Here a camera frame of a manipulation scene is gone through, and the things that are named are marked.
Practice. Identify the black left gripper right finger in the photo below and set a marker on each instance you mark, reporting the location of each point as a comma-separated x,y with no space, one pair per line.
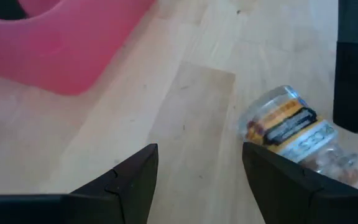
284,193

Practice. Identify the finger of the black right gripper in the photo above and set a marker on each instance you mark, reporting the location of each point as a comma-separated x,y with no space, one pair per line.
357,87

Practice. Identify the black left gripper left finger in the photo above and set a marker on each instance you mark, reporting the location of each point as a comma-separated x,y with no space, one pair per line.
129,189

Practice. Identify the pink plastic bin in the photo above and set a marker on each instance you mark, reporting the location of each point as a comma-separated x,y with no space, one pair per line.
57,46

